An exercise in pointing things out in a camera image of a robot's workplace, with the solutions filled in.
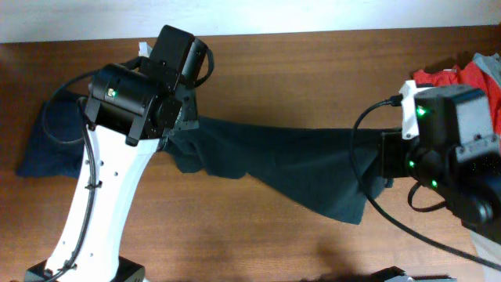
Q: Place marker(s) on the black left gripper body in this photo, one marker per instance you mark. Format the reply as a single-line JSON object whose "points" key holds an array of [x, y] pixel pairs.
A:
{"points": [[193, 121]]}

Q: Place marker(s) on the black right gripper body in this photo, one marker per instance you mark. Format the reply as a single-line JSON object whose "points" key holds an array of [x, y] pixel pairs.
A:
{"points": [[401, 157]]}

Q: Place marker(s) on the dark green t-shirt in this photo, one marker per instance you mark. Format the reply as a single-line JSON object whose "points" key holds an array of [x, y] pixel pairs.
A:
{"points": [[309, 166]]}

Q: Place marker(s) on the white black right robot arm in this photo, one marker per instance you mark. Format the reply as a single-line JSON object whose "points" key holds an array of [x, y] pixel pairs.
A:
{"points": [[448, 145]]}

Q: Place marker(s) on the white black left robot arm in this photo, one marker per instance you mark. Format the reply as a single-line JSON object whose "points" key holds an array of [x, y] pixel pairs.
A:
{"points": [[130, 111]]}

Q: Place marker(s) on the red garment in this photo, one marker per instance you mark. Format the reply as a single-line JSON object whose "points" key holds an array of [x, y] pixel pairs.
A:
{"points": [[470, 75]]}

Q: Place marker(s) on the grey garment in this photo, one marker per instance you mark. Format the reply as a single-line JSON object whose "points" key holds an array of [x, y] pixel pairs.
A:
{"points": [[490, 65]]}

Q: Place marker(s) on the folded navy blue garment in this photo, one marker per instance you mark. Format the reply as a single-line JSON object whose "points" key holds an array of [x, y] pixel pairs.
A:
{"points": [[44, 157]]}

